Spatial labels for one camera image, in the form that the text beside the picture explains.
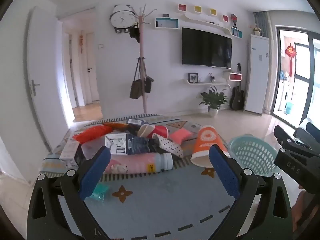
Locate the blue and white carton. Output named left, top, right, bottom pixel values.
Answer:
left=105, top=133, right=160, bottom=155

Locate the panda wall clock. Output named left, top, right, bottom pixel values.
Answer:
left=109, top=4, right=137, bottom=34

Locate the low white wavy shelf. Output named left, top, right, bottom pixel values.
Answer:
left=186, top=79, right=231, bottom=88

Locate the small black bag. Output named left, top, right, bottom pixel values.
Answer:
left=144, top=76, right=154, bottom=94

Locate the red paper cup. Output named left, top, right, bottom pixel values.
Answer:
left=137, top=124, right=169, bottom=139

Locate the wide blue box shelf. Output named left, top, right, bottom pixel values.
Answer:
left=155, top=17, right=180, bottom=29

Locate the teal plastic basket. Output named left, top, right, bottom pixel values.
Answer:
left=229, top=134, right=279, bottom=178

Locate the black acoustic guitar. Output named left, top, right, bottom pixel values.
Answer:
left=230, top=76, right=245, bottom=111

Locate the orange paper cup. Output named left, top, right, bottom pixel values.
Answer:
left=190, top=124, right=230, bottom=168

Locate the silver door handle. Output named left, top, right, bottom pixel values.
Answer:
left=29, top=80, right=40, bottom=96

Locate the red knot decoration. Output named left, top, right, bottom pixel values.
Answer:
left=286, top=44, right=295, bottom=77

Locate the pink coat rack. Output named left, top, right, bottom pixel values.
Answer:
left=134, top=4, right=158, bottom=114

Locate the pink tissue pack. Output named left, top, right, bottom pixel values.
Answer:
left=169, top=128, right=194, bottom=144

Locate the white room door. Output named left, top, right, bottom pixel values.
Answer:
left=26, top=6, right=72, bottom=150

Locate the translucent plastic bottle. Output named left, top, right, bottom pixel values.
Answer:
left=104, top=152, right=173, bottom=174

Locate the grey-blue curtain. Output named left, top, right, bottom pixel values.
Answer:
left=254, top=11, right=272, bottom=39

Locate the orange snack bag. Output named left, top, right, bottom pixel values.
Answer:
left=102, top=122, right=130, bottom=131

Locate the polka dot bag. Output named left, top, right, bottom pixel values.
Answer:
left=152, top=133, right=184, bottom=158

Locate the small teal packet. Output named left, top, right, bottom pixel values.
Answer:
left=90, top=182, right=110, bottom=202

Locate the brown tote bag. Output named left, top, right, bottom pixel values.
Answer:
left=129, top=57, right=145, bottom=100

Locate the clear plastic container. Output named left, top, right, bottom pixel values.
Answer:
left=81, top=140, right=110, bottom=160

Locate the potted green plant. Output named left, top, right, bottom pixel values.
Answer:
left=199, top=86, right=228, bottom=117

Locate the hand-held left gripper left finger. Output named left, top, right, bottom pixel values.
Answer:
left=27, top=145, right=118, bottom=240

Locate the white washing machine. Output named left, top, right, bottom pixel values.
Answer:
left=279, top=81, right=290, bottom=112

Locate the patterned blue rug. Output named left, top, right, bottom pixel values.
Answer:
left=40, top=114, right=250, bottom=240

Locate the dark barcode bag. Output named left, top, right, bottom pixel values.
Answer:
left=126, top=117, right=150, bottom=127

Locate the white hallway door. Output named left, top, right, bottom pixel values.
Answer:
left=86, top=31, right=99, bottom=104

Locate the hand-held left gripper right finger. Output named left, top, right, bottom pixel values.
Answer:
left=209, top=144, right=299, bottom=240

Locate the wall-mounted television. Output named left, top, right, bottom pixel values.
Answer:
left=182, top=27, right=232, bottom=69

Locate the long white wavy shelf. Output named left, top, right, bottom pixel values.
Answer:
left=172, top=12, right=232, bottom=35

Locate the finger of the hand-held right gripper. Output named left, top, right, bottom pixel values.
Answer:
left=274, top=125, right=320, bottom=157
left=274, top=148, right=320, bottom=196

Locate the black sliding glass door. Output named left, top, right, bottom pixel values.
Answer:
left=271, top=25, right=320, bottom=128

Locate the black cap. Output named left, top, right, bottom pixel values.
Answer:
left=129, top=22, right=140, bottom=43

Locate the white flat box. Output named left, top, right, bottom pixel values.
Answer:
left=59, top=140, right=80, bottom=160

